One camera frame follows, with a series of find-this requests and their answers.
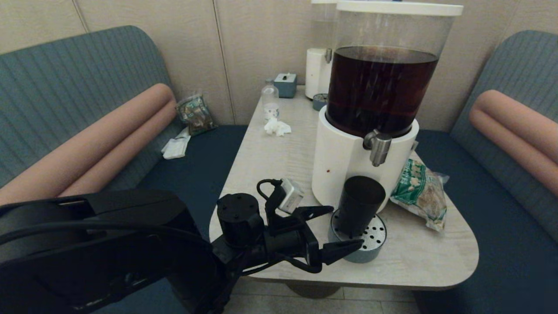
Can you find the green white snack bag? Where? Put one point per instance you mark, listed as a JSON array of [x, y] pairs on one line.
[[418, 192]]

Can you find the clear plastic bottle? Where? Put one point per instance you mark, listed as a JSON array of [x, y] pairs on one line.
[[270, 100]]

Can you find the round blue perforated drip tray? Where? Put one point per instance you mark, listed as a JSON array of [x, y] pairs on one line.
[[375, 244]]

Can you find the crumpled white tissue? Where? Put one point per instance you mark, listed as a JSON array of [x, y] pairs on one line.
[[277, 126]]

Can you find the white napkin packet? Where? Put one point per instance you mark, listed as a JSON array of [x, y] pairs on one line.
[[176, 147]]

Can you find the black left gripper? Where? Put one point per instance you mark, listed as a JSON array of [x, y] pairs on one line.
[[287, 240]]

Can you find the blue tissue box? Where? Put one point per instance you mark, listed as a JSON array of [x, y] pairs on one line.
[[285, 85]]

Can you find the small blue drip tray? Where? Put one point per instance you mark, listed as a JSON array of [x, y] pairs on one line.
[[319, 102]]

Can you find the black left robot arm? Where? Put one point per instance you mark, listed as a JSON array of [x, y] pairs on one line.
[[109, 261]]

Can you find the table pedestal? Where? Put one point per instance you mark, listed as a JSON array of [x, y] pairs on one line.
[[314, 291]]

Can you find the clear liquid dispenser white base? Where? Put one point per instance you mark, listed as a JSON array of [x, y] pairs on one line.
[[316, 72]]

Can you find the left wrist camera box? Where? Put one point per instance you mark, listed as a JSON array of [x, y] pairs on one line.
[[291, 196]]

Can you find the blue upholstered bench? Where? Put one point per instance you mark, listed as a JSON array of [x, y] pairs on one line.
[[87, 87], [501, 244]]

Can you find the large dark tea dispenser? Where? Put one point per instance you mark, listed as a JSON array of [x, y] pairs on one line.
[[344, 161]]

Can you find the black plastic cup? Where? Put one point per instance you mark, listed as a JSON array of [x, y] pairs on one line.
[[359, 205]]

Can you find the metal dispenser tap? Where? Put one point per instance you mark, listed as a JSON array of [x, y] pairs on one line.
[[379, 148]]

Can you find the dark printed snack bag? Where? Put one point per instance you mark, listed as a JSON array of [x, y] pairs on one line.
[[196, 114]]

